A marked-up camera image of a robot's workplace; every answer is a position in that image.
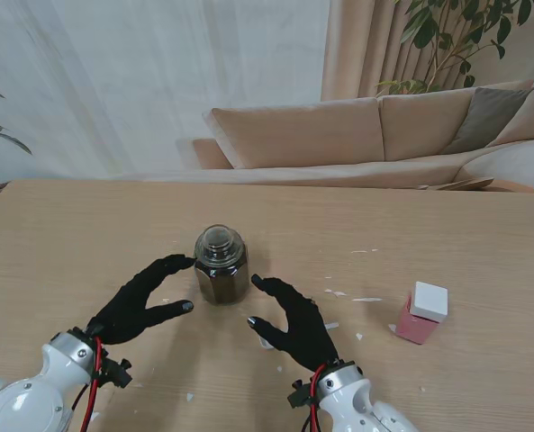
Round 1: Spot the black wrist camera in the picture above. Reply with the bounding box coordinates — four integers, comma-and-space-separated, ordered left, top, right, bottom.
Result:
99, 357, 133, 390
286, 380, 316, 410

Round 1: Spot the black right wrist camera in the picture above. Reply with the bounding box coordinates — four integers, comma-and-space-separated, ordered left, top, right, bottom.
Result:
286, 380, 316, 410

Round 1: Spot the white plastic spoon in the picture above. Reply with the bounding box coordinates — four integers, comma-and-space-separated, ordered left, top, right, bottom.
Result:
258, 320, 339, 350

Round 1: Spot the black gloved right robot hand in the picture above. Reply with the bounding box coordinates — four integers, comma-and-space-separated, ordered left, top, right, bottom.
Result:
247, 274, 340, 374

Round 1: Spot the white blanket on sofa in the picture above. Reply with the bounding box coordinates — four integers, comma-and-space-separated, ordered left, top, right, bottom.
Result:
459, 138, 534, 199

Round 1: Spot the red left arm cable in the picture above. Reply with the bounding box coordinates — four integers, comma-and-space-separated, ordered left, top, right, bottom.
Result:
70, 337, 106, 432

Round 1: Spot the beige pleated curtain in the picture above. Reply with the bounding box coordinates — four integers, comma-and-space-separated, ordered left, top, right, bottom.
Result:
320, 0, 511, 101

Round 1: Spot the beige sofa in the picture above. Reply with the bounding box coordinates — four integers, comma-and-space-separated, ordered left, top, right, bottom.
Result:
192, 78, 534, 202

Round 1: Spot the white sheer curtain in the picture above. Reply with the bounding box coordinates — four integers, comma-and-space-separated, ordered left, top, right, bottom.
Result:
0, 0, 330, 176

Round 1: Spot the pink square coffee jar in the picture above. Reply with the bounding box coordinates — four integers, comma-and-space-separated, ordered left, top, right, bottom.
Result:
394, 290, 439, 346

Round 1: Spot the white square jar lid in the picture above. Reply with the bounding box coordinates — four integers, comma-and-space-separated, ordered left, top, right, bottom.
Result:
409, 281, 449, 323

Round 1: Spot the grey sofa cushion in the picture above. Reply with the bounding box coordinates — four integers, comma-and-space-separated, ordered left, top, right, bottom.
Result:
441, 86, 534, 156

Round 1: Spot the glass jar of coffee beans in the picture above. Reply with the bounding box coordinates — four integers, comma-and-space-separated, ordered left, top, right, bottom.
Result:
193, 223, 251, 307

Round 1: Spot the tall leafy green plant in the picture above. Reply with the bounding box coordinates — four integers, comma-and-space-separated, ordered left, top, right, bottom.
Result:
376, 0, 534, 95

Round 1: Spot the clear glass jar lid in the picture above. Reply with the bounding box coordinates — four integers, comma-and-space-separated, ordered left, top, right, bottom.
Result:
196, 223, 241, 266

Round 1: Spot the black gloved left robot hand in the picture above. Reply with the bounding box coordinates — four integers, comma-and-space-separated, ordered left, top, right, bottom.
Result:
86, 254, 195, 347

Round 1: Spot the wooden tray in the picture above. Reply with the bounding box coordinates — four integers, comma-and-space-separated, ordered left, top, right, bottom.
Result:
417, 177, 495, 192

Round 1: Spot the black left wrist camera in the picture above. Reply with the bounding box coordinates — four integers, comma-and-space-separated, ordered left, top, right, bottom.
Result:
99, 357, 133, 390

